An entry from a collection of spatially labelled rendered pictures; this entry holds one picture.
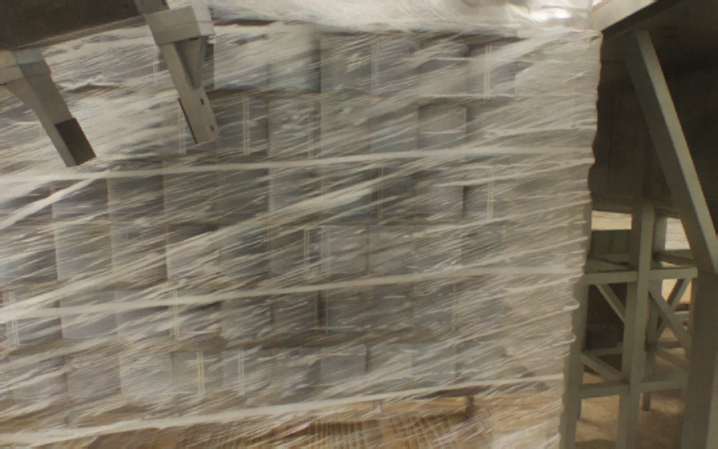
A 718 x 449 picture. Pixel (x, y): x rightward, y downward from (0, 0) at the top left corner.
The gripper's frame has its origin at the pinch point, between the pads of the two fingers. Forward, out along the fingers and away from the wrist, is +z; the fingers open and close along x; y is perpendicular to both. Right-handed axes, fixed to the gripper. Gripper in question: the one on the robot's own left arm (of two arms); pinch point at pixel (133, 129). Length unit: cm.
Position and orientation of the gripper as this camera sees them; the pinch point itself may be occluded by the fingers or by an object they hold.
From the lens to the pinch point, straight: 40.0
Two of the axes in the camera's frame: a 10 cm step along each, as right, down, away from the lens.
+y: 0.4, -4.9, 8.7
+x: -9.8, 1.4, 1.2
